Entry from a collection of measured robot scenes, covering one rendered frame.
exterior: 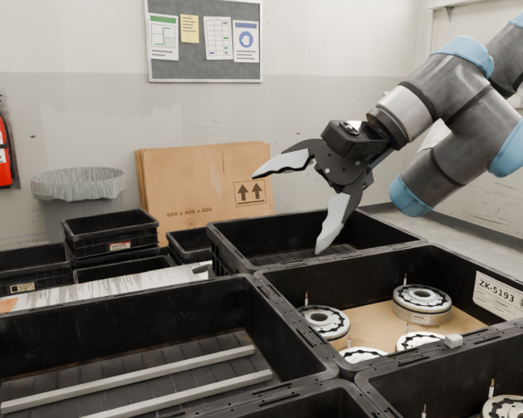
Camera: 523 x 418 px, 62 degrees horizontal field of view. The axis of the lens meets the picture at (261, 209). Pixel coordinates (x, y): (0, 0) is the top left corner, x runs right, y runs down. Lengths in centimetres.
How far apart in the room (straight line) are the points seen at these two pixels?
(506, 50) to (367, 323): 58
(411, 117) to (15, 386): 66
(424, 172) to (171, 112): 284
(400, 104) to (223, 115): 296
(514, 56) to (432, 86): 37
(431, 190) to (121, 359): 54
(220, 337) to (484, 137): 50
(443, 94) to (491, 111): 6
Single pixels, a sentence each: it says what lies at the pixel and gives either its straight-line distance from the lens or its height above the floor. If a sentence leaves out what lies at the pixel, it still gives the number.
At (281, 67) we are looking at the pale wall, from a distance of 374.
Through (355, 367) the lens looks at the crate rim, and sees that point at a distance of 54.
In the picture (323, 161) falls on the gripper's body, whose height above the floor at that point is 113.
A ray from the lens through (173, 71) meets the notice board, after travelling 340.
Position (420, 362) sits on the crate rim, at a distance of 56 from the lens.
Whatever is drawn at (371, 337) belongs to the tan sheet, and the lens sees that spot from 79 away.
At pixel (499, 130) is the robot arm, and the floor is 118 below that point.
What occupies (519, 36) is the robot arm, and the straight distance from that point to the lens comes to 100.
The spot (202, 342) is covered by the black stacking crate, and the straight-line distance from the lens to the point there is 76.
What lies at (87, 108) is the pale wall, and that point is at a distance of 330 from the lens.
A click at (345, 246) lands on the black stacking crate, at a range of 117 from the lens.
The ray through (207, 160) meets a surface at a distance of 335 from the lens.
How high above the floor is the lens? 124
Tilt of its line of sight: 16 degrees down
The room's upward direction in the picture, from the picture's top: straight up
